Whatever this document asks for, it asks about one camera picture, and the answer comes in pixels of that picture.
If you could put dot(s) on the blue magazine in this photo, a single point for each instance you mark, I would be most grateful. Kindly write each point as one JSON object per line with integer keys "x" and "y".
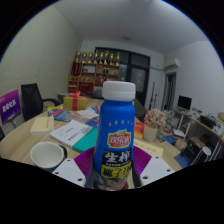
{"x": 60, "y": 115}

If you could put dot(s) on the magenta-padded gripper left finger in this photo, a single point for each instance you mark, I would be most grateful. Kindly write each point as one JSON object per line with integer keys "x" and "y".
{"x": 70, "y": 171}

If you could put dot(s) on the black glass double door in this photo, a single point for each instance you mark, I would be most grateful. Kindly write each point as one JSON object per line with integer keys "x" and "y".
{"x": 138, "y": 76}

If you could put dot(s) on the white book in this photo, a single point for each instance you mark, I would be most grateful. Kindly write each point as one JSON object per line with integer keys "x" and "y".
{"x": 70, "y": 132}

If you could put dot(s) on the white wall air conditioner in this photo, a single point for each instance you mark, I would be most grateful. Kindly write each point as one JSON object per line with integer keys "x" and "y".
{"x": 171, "y": 63}

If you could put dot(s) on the teal book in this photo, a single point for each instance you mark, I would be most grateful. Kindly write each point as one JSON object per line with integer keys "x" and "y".
{"x": 86, "y": 141}

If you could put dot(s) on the black office chair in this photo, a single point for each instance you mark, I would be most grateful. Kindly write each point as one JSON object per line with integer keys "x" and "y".
{"x": 31, "y": 100}

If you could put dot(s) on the yellow gift box red ribbon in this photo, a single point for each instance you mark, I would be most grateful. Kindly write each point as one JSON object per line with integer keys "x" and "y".
{"x": 75, "y": 103}

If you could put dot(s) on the wooden shelf unit with trophies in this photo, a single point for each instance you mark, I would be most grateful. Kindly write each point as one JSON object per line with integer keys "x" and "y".
{"x": 90, "y": 76}

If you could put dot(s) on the cream book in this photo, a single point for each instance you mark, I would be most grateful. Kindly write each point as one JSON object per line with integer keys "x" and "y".
{"x": 42, "y": 126}
{"x": 148, "y": 147}

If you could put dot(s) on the pink flowers in white pot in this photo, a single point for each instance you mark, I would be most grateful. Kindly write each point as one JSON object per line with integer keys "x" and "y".
{"x": 155, "y": 118}

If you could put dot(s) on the white round stool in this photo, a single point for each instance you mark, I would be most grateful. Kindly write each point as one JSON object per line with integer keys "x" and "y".
{"x": 205, "y": 151}

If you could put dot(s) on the blue drink bottle white cap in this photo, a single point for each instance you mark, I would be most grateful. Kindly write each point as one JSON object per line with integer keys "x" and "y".
{"x": 115, "y": 133}

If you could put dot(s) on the wooden side desk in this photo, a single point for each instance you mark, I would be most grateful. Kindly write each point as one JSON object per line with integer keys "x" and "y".
{"x": 200, "y": 125}

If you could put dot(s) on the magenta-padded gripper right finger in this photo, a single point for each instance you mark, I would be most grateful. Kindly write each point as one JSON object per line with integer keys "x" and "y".
{"x": 156, "y": 170}

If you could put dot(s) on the grey chair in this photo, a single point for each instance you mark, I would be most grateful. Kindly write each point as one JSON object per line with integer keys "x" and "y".
{"x": 139, "y": 108}

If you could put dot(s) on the black computer monitor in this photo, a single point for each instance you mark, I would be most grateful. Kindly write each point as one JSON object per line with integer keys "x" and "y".
{"x": 184, "y": 102}

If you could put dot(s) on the purple sign board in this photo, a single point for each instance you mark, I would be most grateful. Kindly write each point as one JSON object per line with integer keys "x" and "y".
{"x": 9, "y": 106}

